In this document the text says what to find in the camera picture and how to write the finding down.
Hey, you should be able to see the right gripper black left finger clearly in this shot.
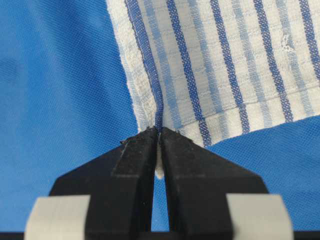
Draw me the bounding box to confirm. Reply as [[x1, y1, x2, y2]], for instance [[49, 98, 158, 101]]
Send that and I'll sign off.
[[24, 126, 159, 240]]

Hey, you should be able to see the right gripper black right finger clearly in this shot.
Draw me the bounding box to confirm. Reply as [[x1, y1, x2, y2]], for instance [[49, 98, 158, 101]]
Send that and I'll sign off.
[[157, 126, 294, 240]]

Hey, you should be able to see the blue striped white towel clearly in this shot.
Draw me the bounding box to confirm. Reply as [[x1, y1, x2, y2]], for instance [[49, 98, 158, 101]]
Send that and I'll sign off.
[[104, 0, 320, 148]]

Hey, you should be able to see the blue table cloth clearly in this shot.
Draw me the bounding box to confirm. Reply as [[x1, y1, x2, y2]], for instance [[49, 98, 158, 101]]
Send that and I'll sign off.
[[0, 0, 320, 232]]

